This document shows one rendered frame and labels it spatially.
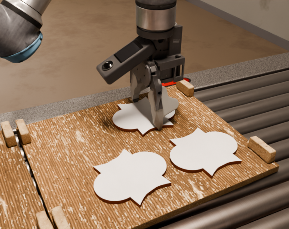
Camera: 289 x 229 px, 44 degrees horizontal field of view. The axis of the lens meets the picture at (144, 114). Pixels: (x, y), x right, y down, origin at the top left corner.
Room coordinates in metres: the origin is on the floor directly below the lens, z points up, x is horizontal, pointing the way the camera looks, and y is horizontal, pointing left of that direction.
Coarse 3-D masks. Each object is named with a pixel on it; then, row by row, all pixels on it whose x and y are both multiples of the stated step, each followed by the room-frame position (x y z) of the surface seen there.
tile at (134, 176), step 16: (112, 160) 0.50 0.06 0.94; (128, 160) 0.50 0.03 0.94; (144, 160) 0.50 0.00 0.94; (160, 160) 0.50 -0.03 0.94; (112, 176) 0.46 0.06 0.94; (128, 176) 0.46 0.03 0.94; (144, 176) 0.46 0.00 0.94; (160, 176) 0.46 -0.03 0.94; (96, 192) 0.42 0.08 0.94; (112, 192) 0.42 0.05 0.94; (128, 192) 0.42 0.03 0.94; (144, 192) 0.42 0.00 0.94
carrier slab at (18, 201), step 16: (0, 144) 0.56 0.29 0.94; (0, 160) 0.51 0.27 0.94; (16, 160) 0.51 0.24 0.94; (0, 176) 0.47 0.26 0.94; (16, 176) 0.47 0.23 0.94; (0, 192) 0.43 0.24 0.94; (16, 192) 0.43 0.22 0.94; (32, 192) 0.43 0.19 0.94; (0, 208) 0.39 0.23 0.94; (16, 208) 0.39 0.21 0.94; (32, 208) 0.39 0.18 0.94; (0, 224) 0.36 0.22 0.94; (16, 224) 0.36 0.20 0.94; (32, 224) 0.36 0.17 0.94
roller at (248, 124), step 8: (272, 112) 0.70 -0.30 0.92; (280, 112) 0.70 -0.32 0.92; (288, 112) 0.70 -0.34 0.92; (240, 120) 0.67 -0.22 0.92; (248, 120) 0.67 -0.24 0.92; (256, 120) 0.67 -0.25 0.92; (264, 120) 0.67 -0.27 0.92; (272, 120) 0.68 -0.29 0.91; (280, 120) 0.68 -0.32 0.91; (288, 120) 0.69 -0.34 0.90; (240, 128) 0.64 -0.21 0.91; (248, 128) 0.65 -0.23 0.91; (256, 128) 0.65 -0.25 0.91
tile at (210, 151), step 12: (216, 132) 0.59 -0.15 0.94; (180, 144) 0.55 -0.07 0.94; (192, 144) 0.55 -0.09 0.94; (204, 144) 0.55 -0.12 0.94; (216, 144) 0.55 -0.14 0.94; (228, 144) 0.55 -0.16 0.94; (180, 156) 0.51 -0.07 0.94; (192, 156) 0.51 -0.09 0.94; (204, 156) 0.51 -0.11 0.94; (216, 156) 0.51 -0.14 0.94; (228, 156) 0.51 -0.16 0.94; (180, 168) 0.48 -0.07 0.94; (192, 168) 0.48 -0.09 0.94; (204, 168) 0.48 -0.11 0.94; (216, 168) 0.48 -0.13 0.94
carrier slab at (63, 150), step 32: (192, 96) 0.74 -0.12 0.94; (32, 128) 0.61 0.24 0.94; (64, 128) 0.61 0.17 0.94; (96, 128) 0.61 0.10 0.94; (192, 128) 0.61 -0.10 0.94; (224, 128) 0.61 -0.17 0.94; (32, 160) 0.51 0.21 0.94; (64, 160) 0.51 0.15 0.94; (96, 160) 0.51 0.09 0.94; (256, 160) 0.51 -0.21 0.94; (64, 192) 0.43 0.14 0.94; (160, 192) 0.43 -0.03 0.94; (192, 192) 0.43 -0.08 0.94; (224, 192) 0.44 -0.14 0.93; (96, 224) 0.36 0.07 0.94; (128, 224) 0.36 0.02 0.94
